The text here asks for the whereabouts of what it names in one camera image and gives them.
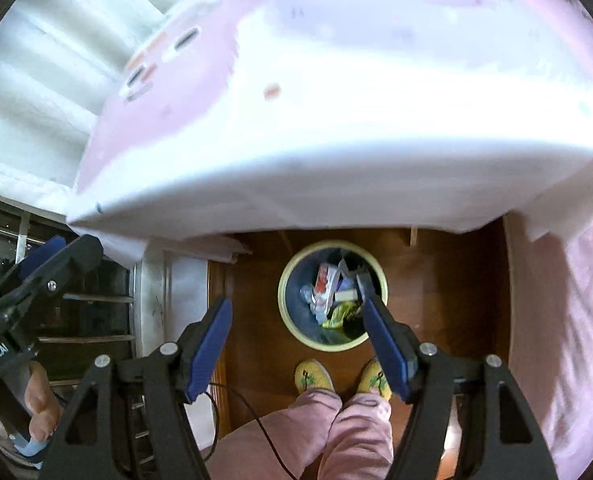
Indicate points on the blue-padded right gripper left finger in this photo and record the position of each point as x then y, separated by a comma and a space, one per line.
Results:
127, 420

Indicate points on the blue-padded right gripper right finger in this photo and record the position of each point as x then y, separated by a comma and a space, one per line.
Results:
500, 437

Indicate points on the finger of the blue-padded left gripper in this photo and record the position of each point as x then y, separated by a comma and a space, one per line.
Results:
53, 278
19, 272

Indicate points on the yellow-rimmed blue trash bin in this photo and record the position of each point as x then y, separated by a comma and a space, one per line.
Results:
322, 292

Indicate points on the person's left hand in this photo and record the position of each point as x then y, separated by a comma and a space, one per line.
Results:
43, 404

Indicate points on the pink trousers right leg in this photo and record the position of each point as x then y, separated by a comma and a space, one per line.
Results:
360, 441

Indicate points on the pink trousers leg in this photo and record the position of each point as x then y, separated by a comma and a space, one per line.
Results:
360, 441
281, 444

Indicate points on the right yellow slipper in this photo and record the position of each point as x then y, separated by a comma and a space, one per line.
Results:
373, 381

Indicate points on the yellow slipper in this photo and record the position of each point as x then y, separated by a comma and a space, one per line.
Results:
312, 375
373, 381

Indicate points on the white floral curtain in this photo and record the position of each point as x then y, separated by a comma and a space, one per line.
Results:
58, 60

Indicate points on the pink trousers left leg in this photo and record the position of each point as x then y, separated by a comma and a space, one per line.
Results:
281, 444

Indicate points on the left yellow slipper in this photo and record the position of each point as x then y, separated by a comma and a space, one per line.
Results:
312, 375

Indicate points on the pink bed sheet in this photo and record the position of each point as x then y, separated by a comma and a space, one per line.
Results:
566, 334

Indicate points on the cartoon monster tablecloth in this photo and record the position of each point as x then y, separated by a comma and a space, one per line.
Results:
255, 115

